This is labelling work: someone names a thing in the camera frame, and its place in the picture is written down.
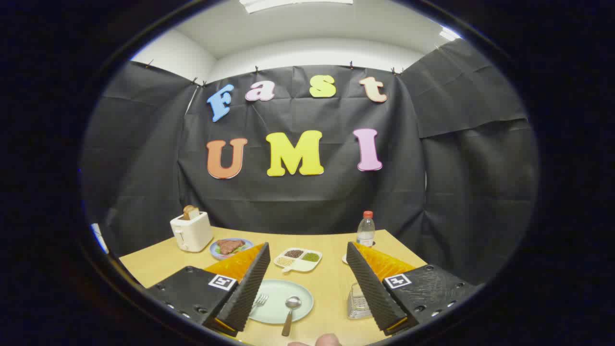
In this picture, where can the pale green plate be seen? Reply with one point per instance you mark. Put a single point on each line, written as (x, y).
(283, 290)

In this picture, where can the small ceiling light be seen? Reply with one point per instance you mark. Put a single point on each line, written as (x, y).
(448, 34)

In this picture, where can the clear red-capped water bottle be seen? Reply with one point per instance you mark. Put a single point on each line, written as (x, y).
(365, 233)

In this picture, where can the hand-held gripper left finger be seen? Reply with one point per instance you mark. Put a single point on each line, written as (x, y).
(250, 288)

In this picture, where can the small blue plate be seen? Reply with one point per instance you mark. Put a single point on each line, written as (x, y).
(246, 241)

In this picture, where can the long ceiling light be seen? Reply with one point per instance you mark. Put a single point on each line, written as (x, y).
(293, 4)

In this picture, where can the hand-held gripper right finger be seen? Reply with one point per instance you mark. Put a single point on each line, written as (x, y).
(370, 288)

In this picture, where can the brown meat slice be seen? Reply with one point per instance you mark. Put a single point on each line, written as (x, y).
(229, 246)

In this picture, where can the white toaster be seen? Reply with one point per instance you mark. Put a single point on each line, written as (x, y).
(193, 234)

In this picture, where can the white divided grain dish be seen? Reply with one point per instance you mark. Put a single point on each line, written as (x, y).
(299, 262)

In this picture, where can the black backdrop cloth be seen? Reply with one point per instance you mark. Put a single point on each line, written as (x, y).
(307, 202)

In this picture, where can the brown toast slice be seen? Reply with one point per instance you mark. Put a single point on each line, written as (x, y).
(190, 211)

